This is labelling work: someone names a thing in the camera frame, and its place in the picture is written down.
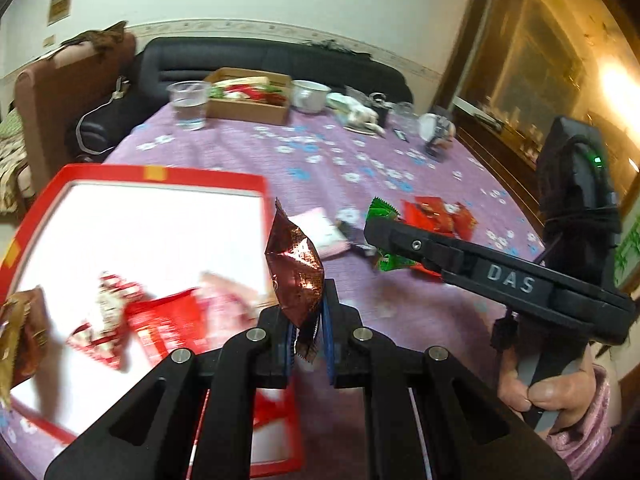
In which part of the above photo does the gold brown snack packet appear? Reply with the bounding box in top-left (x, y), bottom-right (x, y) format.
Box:
top-left (0, 285), bottom-right (50, 412)

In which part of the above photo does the red white patterned snack packet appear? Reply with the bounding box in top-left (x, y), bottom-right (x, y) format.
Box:
top-left (66, 271), bottom-right (145, 372)

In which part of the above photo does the clear glass jar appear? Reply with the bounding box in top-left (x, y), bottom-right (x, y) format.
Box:
top-left (394, 101), bottom-right (420, 133)

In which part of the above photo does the plain red snack packet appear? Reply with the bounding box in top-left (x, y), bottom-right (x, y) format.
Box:
top-left (124, 287), bottom-right (212, 362)

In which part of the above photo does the red cardboard box white inside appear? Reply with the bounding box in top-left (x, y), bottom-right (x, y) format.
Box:
top-left (0, 162), bottom-right (307, 479)

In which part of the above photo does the white printed mug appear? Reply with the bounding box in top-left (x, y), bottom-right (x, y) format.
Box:
top-left (416, 112), bottom-right (457, 145)

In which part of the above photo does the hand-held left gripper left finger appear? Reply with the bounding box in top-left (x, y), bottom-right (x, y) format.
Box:
top-left (44, 305), bottom-right (301, 480)

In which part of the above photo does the purple floral tablecloth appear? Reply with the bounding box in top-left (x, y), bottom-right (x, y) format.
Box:
top-left (0, 102), bottom-right (546, 480)

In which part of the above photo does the person's right hand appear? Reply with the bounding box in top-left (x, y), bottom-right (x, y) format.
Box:
top-left (497, 345), bottom-right (601, 428)

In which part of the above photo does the black leather sofa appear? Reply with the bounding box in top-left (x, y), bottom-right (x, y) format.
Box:
top-left (75, 36), bottom-right (414, 163)

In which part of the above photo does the pile of white tissues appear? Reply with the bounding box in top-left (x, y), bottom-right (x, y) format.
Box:
top-left (326, 91), bottom-right (387, 136)

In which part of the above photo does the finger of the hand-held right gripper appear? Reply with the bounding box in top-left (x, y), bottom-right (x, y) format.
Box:
top-left (363, 219), bottom-right (475, 287)

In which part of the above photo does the wooden glass cabinet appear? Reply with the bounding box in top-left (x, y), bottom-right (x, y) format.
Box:
top-left (451, 0), bottom-right (640, 243)

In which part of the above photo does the white cable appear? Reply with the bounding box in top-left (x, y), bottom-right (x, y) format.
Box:
top-left (75, 76), bottom-right (132, 157)

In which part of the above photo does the brown cloth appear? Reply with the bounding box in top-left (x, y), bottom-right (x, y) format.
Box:
top-left (74, 20), bottom-right (129, 54)

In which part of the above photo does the patterned blanket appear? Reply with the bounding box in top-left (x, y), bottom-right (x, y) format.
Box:
top-left (0, 106), bottom-right (27, 217)

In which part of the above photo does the white bowl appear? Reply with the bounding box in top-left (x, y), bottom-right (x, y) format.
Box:
top-left (291, 80), bottom-right (333, 114)

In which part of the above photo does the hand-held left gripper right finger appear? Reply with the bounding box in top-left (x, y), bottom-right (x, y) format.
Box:
top-left (320, 279), bottom-right (573, 480)

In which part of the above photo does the brown foil snack packet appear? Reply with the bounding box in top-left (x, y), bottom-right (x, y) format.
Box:
top-left (263, 198), bottom-right (327, 362)

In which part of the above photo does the yellow wall plaque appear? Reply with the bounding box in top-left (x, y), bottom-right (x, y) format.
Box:
top-left (47, 0), bottom-right (76, 26)

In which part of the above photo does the small dark snack packet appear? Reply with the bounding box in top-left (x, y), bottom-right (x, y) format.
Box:
top-left (336, 209), bottom-right (375, 257)

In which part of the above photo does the person's right forearm pink sleeve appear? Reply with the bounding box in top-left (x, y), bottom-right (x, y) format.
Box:
top-left (544, 364), bottom-right (620, 480)

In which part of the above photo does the red printed snack packet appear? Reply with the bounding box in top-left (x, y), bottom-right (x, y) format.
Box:
top-left (401, 195), bottom-right (477, 242)

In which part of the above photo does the clear plastic cup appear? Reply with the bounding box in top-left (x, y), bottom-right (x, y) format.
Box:
top-left (166, 80), bottom-right (212, 132)

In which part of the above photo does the brown armchair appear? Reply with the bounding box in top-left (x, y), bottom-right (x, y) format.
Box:
top-left (13, 30), bottom-right (137, 203)

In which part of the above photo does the green snack packet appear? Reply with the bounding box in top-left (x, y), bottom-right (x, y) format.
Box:
top-left (364, 197), bottom-right (427, 274)

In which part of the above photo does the pale pink snack packet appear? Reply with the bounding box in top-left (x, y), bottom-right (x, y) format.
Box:
top-left (199, 271), bottom-right (268, 323)

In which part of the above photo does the pink white snack packet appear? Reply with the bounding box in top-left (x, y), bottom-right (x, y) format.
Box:
top-left (289, 207), bottom-right (351, 261)

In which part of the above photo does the brown cardboard food box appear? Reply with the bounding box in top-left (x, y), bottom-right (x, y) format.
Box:
top-left (204, 67), bottom-right (293, 127)

